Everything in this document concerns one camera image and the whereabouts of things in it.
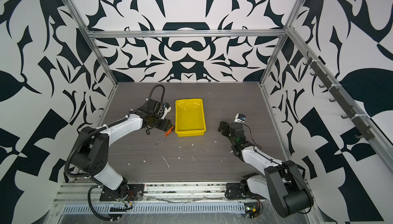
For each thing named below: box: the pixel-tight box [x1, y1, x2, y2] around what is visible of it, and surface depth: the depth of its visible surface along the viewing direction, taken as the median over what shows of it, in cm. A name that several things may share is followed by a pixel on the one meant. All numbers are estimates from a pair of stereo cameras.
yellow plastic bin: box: [175, 98, 207, 138], surface depth 101 cm
